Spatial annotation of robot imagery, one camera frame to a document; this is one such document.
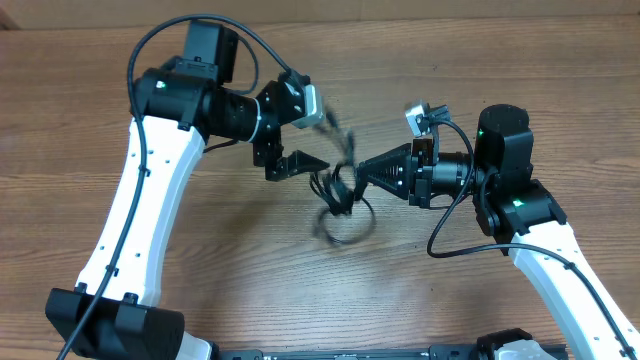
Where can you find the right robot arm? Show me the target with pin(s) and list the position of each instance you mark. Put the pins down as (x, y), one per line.
(525, 221)

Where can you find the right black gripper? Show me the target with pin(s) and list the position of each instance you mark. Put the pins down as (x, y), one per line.
(411, 180)

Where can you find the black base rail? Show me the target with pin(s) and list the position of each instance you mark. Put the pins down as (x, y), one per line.
(506, 344)

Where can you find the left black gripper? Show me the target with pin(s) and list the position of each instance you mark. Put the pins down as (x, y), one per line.
(267, 156)

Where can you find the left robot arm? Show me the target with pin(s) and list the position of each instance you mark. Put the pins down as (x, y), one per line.
(113, 310)

